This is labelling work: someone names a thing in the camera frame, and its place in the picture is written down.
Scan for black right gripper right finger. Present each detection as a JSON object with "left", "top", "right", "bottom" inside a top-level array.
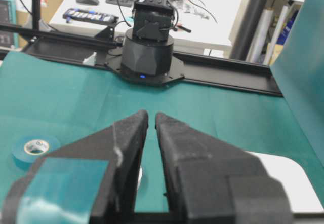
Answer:
[{"left": 155, "top": 113, "right": 293, "bottom": 223}]

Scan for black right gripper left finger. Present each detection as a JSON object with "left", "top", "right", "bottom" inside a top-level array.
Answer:
[{"left": 1, "top": 110, "right": 148, "bottom": 223}]

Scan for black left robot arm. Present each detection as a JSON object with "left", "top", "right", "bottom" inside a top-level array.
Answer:
[{"left": 105, "top": 0, "right": 185, "bottom": 86}]

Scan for green tape roll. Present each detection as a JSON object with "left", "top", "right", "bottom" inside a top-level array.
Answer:
[{"left": 12, "top": 134, "right": 61, "bottom": 171}]

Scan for white plastic case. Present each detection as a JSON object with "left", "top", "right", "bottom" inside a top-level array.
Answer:
[{"left": 250, "top": 152, "right": 323, "bottom": 214}]

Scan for white desk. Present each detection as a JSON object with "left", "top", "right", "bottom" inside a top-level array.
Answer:
[{"left": 49, "top": 0, "right": 249, "bottom": 50}]

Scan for black aluminium rail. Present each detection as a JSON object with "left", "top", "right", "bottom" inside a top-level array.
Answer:
[{"left": 1, "top": 23, "right": 282, "bottom": 97}]

